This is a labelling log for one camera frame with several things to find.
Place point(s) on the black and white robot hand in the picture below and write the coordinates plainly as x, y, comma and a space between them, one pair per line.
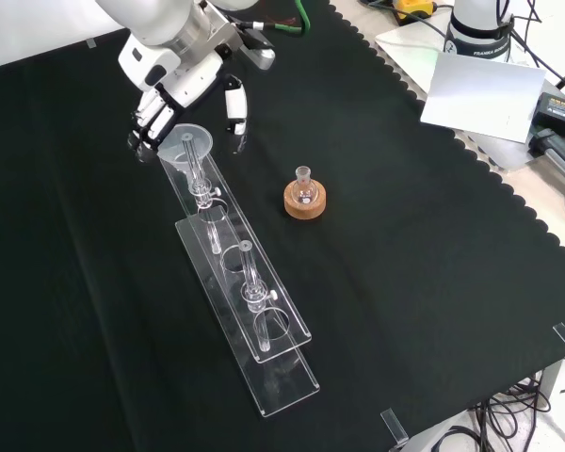
179, 80

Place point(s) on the glass weighing funnel with powder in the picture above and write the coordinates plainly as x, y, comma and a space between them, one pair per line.
240, 143

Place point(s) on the clear acrylic funnel stand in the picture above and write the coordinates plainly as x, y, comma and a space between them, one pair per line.
282, 391

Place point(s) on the round-bottom glass flask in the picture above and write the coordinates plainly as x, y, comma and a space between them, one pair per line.
304, 187

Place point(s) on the yellow stop button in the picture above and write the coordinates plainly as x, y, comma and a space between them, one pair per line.
415, 8

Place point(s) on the black bench cloth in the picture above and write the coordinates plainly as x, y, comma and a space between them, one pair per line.
405, 282

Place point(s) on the black power adapter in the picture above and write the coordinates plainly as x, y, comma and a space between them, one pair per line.
561, 112

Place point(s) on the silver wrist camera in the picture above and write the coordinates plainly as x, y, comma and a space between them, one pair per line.
261, 55

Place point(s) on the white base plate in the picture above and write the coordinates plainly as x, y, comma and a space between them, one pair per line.
405, 47

